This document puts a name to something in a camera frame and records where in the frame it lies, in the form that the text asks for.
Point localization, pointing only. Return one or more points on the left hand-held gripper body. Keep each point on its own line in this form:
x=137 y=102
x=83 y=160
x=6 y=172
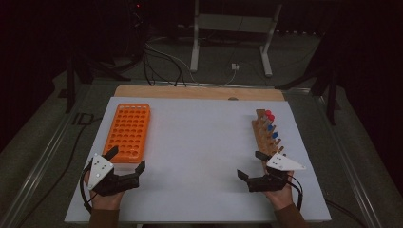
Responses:
x=109 y=183

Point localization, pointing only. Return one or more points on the black equipment tower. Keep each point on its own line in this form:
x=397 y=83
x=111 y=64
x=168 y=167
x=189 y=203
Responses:
x=138 y=28

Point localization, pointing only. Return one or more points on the person's left hand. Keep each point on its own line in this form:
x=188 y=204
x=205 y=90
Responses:
x=106 y=202

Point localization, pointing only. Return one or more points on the person's right hand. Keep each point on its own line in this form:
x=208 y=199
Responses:
x=282 y=198

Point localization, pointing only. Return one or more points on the white table mat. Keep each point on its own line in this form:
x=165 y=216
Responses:
x=202 y=158

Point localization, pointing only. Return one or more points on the white plug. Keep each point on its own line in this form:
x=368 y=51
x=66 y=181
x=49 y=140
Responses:
x=234 y=66

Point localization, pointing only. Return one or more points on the red-capped test tube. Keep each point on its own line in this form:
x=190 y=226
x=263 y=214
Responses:
x=268 y=112
x=271 y=117

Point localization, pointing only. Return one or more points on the orange plastic tube rack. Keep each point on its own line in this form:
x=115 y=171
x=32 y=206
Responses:
x=130 y=129

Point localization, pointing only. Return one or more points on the white metal stand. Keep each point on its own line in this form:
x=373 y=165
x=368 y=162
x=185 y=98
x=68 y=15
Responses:
x=234 y=22

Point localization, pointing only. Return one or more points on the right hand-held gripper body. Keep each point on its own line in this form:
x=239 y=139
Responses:
x=267 y=183

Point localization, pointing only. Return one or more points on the black tripod stand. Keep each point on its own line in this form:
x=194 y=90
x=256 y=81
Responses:
x=331 y=95
x=71 y=85

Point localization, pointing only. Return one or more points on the wooden tube rack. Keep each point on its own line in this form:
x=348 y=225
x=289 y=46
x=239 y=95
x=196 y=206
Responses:
x=263 y=139

